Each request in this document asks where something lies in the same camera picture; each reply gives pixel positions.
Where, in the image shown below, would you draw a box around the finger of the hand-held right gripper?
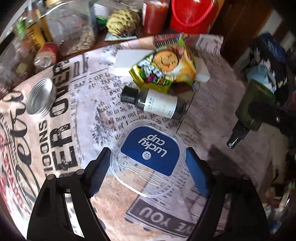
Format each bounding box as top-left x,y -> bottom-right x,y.
248,101 -> 296,131

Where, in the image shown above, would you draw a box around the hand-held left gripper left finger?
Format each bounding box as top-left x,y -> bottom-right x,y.
28,147 -> 112,241

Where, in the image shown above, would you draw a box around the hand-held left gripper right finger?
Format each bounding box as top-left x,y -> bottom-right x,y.
185,146 -> 270,241

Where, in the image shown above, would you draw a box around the dark green bottle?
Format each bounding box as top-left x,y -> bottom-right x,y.
227,80 -> 277,149

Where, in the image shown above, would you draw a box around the clear lid blue label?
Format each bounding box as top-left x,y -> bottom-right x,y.
110,119 -> 187,199

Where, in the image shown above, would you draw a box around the dark bottle white label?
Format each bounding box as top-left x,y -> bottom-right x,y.
120,86 -> 187,120

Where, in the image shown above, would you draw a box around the white foam block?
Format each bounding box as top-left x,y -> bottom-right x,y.
194,56 -> 212,84

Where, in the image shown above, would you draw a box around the yellow green snack packet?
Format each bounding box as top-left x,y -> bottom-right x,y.
129,34 -> 197,94

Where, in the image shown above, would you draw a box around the white box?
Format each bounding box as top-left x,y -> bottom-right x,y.
113,49 -> 154,77

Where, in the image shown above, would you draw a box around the black bag white triangles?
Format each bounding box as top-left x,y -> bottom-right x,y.
275,58 -> 296,105

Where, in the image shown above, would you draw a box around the light blue paper bag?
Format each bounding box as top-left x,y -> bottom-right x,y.
246,65 -> 278,91

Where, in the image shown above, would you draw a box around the blue glittery cloth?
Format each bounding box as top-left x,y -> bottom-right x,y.
251,32 -> 292,70

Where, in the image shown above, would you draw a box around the printed newspaper tablecloth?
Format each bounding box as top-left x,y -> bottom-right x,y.
0,32 -> 289,241

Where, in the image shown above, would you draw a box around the dark wooden door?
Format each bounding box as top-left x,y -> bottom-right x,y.
209,0 -> 278,61

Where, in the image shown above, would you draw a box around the small bottle red label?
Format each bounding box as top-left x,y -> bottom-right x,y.
33,42 -> 58,74

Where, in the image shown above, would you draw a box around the red thermos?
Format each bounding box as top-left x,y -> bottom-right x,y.
170,0 -> 225,35

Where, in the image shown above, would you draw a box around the plastic jar yellow lid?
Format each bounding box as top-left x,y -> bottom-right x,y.
38,0 -> 99,56

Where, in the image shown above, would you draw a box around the liquor bottle yellow label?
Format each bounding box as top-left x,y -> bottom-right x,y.
24,14 -> 47,48

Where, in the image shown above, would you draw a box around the yellow scaly fruit ornament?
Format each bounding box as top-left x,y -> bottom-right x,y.
106,8 -> 142,37

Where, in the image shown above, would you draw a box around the red sauce jar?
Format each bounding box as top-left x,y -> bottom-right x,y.
142,0 -> 171,35

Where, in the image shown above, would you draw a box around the green cap bottle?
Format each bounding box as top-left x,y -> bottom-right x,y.
16,20 -> 28,34

